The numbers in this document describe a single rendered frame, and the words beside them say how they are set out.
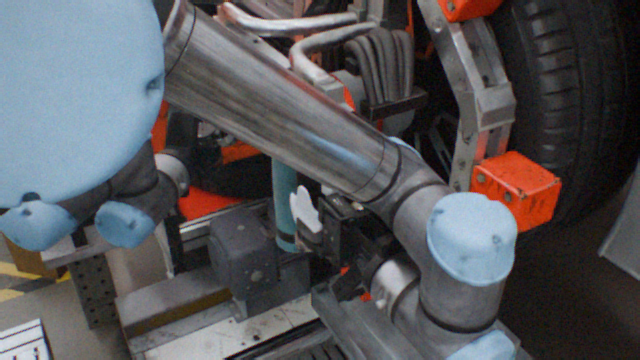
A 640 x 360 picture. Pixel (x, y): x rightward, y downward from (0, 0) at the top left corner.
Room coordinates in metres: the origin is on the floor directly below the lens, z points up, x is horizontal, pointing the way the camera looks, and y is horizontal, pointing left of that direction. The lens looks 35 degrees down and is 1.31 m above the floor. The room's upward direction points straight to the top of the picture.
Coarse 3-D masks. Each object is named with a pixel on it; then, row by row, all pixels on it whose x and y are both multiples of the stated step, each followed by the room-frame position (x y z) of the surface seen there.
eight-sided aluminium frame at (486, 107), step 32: (320, 0) 1.09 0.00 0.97; (448, 32) 0.72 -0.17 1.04; (480, 32) 0.74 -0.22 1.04; (320, 64) 1.11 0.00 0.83; (448, 64) 0.71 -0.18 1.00; (480, 64) 0.72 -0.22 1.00; (480, 96) 0.66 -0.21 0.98; (512, 96) 0.68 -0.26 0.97; (480, 128) 0.65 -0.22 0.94; (480, 160) 0.65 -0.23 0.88
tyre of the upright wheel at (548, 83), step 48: (528, 0) 0.73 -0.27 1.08; (576, 0) 0.75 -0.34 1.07; (624, 0) 0.79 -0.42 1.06; (528, 48) 0.71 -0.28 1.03; (576, 48) 0.71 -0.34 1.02; (624, 48) 0.74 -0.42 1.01; (528, 96) 0.69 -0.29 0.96; (576, 96) 0.68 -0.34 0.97; (624, 96) 0.72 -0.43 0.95; (528, 144) 0.67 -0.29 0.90; (576, 144) 0.66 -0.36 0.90; (624, 144) 0.71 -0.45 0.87; (576, 192) 0.68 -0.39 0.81; (528, 240) 0.68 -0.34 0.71
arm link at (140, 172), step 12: (144, 144) 0.63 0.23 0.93; (144, 156) 0.62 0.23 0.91; (132, 168) 0.60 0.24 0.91; (144, 168) 0.62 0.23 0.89; (156, 168) 0.65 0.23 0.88; (120, 180) 0.58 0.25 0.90; (132, 180) 0.61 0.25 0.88; (144, 180) 0.62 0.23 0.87; (156, 180) 0.64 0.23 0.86; (120, 192) 0.61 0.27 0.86; (132, 192) 0.61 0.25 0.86; (144, 192) 0.62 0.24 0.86
